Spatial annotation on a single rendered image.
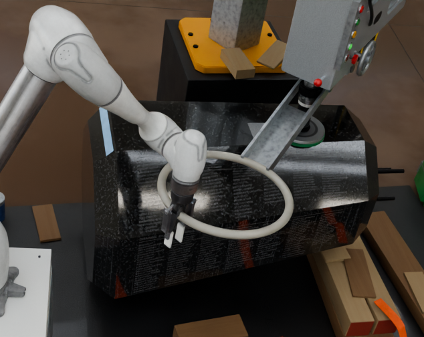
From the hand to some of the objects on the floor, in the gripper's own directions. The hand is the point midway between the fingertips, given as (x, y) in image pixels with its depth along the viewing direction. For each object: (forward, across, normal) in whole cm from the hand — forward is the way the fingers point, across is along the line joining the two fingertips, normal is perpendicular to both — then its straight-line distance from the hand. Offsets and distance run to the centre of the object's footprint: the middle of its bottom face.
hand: (174, 235), depth 252 cm
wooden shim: (+81, +25, +105) cm, 135 cm away
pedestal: (+75, +132, +96) cm, 180 cm away
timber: (+83, +37, 0) cm, 91 cm away
